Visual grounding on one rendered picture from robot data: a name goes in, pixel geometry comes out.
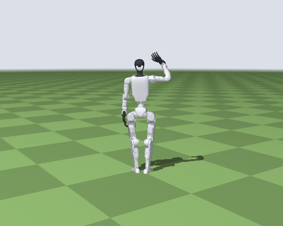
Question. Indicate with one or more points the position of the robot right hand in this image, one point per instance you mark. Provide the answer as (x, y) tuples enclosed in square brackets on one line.
[(157, 58)]

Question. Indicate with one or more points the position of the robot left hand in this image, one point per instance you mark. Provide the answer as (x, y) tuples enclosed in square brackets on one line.
[(124, 114)]

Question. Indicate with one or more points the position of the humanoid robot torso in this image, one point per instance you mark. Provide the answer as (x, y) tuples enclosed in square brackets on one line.
[(140, 92)]

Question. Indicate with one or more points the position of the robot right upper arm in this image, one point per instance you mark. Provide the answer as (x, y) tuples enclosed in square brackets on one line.
[(153, 79)]

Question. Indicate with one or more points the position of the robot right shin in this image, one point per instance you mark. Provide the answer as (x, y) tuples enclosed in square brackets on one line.
[(148, 154)]

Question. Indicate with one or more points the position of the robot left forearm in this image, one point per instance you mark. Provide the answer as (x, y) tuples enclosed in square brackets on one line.
[(124, 104)]

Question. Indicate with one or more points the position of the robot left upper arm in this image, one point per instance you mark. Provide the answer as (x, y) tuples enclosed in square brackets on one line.
[(126, 87)]

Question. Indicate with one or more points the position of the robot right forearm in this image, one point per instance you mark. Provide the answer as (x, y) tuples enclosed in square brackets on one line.
[(166, 71)]

